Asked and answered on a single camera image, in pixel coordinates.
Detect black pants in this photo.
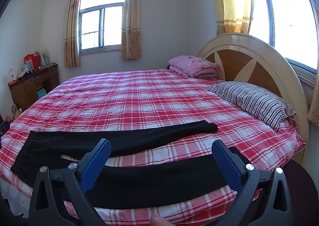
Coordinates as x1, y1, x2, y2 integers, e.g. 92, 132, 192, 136
5, 121, 227, 210

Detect person's thumb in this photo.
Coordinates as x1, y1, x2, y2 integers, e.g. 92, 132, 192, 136
150, 214, 175, 226

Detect striped pillow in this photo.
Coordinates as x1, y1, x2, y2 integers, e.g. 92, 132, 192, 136
209, 81, 296, 131

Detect teal box under desk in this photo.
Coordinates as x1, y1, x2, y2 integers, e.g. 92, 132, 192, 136
37, 88, 46, 99

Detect lace curtain at right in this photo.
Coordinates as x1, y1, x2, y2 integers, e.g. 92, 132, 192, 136
307, 70, 319, 127

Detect red plaid bed sheet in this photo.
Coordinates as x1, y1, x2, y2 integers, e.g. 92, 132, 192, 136
0, 68, 307, 226

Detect red gift bag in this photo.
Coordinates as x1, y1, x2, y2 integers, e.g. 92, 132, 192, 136
24, 51, 41, 72

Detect left beige curtain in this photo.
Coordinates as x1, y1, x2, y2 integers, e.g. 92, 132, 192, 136
64, 0, 81, 68

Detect beige curtain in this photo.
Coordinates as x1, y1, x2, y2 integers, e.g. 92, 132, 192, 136
64, 0, 81, 68
121, 0, 141, 60

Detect cream and wood headboard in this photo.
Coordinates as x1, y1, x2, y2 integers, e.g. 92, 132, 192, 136
197, 33, 309, 168

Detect folded pink blanket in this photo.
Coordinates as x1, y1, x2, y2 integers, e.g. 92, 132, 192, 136
168, 55, 219, 77

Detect right beige curtain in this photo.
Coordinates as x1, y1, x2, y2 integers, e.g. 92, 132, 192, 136
121, 0, 141, 60

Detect far window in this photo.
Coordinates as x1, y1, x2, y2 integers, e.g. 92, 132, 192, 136
78, 0, 125, 55

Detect side window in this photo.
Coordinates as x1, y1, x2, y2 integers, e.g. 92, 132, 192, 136
250, 0, 318, 86

